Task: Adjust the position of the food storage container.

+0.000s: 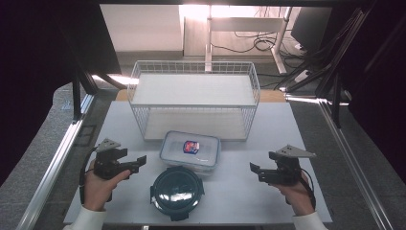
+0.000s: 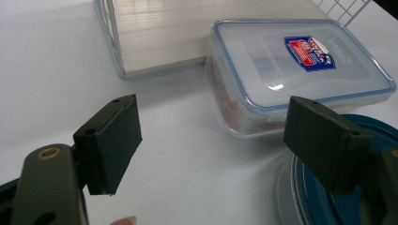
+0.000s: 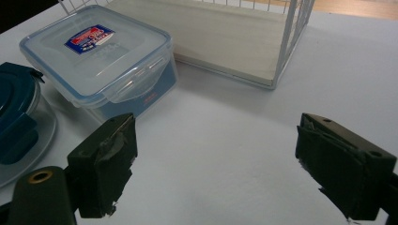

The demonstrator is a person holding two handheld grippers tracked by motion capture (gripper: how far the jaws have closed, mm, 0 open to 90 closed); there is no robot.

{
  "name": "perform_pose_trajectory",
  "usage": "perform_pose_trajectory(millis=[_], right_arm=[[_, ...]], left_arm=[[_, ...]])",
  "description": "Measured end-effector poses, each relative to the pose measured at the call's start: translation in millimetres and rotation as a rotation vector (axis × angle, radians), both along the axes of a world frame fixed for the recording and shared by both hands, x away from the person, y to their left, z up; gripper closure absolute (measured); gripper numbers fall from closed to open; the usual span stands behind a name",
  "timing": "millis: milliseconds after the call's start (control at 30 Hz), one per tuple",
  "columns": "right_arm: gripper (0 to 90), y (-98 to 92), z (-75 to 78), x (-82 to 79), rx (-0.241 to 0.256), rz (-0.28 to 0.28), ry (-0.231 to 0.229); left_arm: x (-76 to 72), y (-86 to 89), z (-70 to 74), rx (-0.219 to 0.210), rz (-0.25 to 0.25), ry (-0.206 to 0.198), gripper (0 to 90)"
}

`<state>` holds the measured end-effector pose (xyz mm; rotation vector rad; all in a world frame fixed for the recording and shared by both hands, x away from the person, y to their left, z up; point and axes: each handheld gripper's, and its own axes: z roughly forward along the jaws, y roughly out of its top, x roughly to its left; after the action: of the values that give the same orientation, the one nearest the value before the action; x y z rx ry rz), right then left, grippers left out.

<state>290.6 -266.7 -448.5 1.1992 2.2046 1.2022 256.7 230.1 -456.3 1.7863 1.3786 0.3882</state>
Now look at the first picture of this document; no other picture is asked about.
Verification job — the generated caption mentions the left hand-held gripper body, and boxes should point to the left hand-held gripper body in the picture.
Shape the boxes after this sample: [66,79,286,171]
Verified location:
[93,137,140,180]

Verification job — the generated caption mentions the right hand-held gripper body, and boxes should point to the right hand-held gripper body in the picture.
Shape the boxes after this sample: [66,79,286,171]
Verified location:
[258,144,317,187]

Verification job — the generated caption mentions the dark round lid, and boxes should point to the dark round lid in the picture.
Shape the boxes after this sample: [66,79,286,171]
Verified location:
[149,165,206,222]

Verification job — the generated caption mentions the clear rectangular food container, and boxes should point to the clear rectangular food container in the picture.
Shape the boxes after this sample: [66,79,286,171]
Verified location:
[159,129,221,176]

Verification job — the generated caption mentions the white wire shelf rack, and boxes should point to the white wire shelf rack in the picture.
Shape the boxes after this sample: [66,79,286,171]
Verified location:
[126,59,261,143]

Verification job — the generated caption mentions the person's left hand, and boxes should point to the person's left hand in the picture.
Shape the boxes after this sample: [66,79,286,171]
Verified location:
[83,159,132,213]

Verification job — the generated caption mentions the person's right hand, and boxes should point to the person's right hand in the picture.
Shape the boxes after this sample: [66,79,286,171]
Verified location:
[271,172,316,217]

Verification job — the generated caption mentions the black metal stand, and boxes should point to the black metal stand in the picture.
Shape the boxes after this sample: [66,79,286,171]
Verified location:
[72,61,99,125]
[330,72,343,129]

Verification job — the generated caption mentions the black curtain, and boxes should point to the black curtain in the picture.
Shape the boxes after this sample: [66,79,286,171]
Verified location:
[0,0,123,187]
[347,0,406,185]

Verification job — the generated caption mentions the dark monitor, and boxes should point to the dark monitor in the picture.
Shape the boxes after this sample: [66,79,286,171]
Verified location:
[290,7,333,54]

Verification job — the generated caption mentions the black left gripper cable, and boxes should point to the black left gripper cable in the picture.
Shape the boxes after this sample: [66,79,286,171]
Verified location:
[79,146,98,205]

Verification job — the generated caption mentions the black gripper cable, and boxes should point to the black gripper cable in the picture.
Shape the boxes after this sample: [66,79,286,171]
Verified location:
[298,168,317,211]
[79,146,98,205]

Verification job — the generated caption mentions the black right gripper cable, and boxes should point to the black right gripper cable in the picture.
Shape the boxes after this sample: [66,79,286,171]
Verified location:
[298,168,317,211]

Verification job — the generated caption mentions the aluminium frame rail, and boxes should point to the aluminium frame rail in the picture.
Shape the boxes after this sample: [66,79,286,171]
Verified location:
[284,95,395,230]
[15,93,96,230]

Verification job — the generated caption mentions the black cable bundle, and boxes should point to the black cable bundle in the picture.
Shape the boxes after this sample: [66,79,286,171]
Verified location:
[276,9,365,94]

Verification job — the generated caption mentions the black floor cables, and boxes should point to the black floor cables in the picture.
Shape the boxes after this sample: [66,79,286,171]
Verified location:
[210,30,307,61]

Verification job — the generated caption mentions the white metal desk frame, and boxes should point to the white metal desk frame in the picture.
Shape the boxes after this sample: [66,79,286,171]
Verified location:
[205,4,293,76]

